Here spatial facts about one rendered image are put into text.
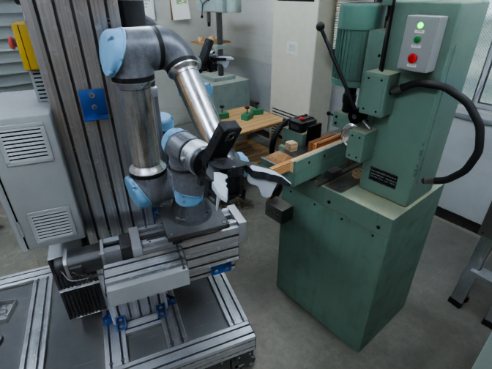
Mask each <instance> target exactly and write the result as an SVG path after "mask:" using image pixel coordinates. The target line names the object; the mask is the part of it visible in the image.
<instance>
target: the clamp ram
mask: <svg viewBox="0 0 492 369"><path fill-rule="evenodd" d="M321 125H322V123H320V122H319V123H317V124H313V125H311V126H308V127H307V138H306V144H307V145H308V142H309V141H312V140H315V139H317V138H320V137H321Z"/></svg>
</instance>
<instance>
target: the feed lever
mask: <svg viewBox="0 0 492 369"><path fill-rule="evenodd" d="M324 27H325V25H324V23H323V22H318V23H317V24H316V30H317V31H320V32H321V35H322V37H323V38H324V41H325V44H326V46H327V49H328V51H329V54H330V56H331V57H332V60H333V63H334V65H335V68H336V70H337V71H338V75H339V77H340V79H341V82H342V84H343V87H344V89H345V90H346V93H347V96H348V98H349V101H350V103H351V106H352V108H353V109H351V110H350V111H349V113H348V120H349V121H350V122H351V123H352V124H359V123H360V122H361V123H363V125H364V126H365V127H366V128H367V129H368V130H371V129H372V127H371V126H370V125H369V124H368V123H367V122H366V119H367V117H368V115H367V114H364V113H360V112H359V107H358V108H357V107H356V105H355V103H354V100H353V98H352V96H351V93H350V91H349V88H348V86H347V84H346V81H345V79H344V77H343V74H342V72H341V70H340V67H339V65H338V62H337V60H336V58H335V55H334V53H333V51H332V48H331V46H330V43H329V41H328V39H327V36H326V34H325V32H324Z"/></svg>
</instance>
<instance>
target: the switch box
mask: <svg viewBox="0 0 492 369"><path fill-rule="evenodd" d="M447 20H448V16H440V15H408V17H407V21H406V27H405V31H404V35H403V41H402V45H401V49H400V55H399V59H398V65H397V68H398V69H401V70H409V71H414V72H422V73H427V72H432V71H434V70H435V66H436V61H437V59H438V55H439V50H440V47H441V42H442V39H443V36H444V31H445V28H446V25H447ZM419 22H423V23H424V27H423V28H422V29H418V28H417V24H418V23H419ZM415 29H416V30H425V32H424V34H421V33H414V31H415ZM417 35H420V36H421V38H422V40H421V42H420V43H418V44H416V43H414V37H415V36H417ZM411 44H413V45H421V48H411ZM411 53H415V54H416V55H417V61H416V62H415V63H412V64H416V65H417V66H416V67H407V64H411V63H409V62H408V56H409V55H410V54H411Z"/></svg>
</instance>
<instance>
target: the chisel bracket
mask: <svg viewBox="0 0 492 369"><path fill-rule="evenodd" d="M348 114H349V113H344V112H342V109H340V110H337V111H334V113H333V120H332V126H334V127H338V128H340V129H343V128H344V127H345V126H346V125H347V124H348V123H350V121H349V118H348Z"/></svg>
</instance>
